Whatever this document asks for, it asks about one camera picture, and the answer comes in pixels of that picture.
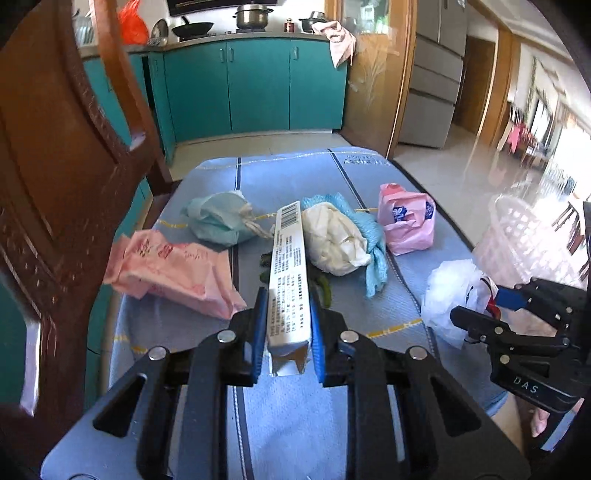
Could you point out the black range hood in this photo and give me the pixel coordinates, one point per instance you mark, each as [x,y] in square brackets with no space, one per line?
[184,3]

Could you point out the white plastic bag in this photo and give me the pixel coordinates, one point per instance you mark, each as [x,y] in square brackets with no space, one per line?
[455,295]

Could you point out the pink hanging cloth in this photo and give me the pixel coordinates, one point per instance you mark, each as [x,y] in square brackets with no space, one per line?
[339,41]

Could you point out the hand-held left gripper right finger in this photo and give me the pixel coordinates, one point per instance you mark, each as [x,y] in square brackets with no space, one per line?
[318,341]

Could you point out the grey refrigerator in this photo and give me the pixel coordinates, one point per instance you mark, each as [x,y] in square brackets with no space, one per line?
[438,74]

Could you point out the person's right hand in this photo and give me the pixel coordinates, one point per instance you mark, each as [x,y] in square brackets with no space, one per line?
[538,417]

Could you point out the pink plastic basket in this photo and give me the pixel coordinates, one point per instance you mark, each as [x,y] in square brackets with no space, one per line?
[521,240]

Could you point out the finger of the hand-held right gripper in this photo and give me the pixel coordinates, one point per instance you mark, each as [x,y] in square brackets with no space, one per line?
[480,323]
[510,297]

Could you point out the red thermos bottle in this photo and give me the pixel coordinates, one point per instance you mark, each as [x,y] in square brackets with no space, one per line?
[289,25]

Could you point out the blue striped cloth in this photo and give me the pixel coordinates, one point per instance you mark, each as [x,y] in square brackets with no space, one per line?
[300,415]

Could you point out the wooden glass sliding door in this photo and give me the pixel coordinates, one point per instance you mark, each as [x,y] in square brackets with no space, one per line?
[369,74]

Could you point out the carved wooden chair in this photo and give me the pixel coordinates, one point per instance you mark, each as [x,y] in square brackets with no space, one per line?
[60,194]

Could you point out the steel cooking pot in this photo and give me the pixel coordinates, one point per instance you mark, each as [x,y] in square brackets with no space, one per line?
[252,16]

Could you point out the brown interior door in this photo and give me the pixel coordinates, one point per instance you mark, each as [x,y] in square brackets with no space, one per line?
[473,87]

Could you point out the long white cardboard box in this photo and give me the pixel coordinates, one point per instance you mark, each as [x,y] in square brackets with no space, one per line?
[288,277]

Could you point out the teal lower cabinets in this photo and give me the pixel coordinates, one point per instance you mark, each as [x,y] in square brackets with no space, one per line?
[258,87]

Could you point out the orange plastic bag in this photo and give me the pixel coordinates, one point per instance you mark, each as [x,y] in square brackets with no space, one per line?
[134,23]

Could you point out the blue mesh cloth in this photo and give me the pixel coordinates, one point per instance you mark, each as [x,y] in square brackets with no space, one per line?
[376,249]

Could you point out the pink tissue packet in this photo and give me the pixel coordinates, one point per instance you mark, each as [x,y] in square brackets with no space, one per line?
[406,217]

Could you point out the light green crumpled bag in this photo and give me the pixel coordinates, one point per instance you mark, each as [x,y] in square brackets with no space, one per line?
[217,217]

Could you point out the steel kettle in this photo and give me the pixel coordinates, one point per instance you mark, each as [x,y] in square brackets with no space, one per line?
[159,30]

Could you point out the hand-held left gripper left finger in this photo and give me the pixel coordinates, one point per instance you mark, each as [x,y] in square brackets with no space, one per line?
[258,332]

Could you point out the pink covered chairs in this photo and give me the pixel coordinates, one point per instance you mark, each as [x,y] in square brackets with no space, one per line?
[519,136]

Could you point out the black wok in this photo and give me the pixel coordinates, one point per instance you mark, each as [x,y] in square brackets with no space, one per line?
[191,28]

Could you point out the white crumpled paper wad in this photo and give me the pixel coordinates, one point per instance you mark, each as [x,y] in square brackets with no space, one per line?
[337,240]

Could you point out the black cooking pot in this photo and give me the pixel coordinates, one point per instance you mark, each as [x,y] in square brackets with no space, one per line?
[314,23]

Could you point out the pink plastic wrapper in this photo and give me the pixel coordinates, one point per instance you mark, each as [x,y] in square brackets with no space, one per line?
[171,267]

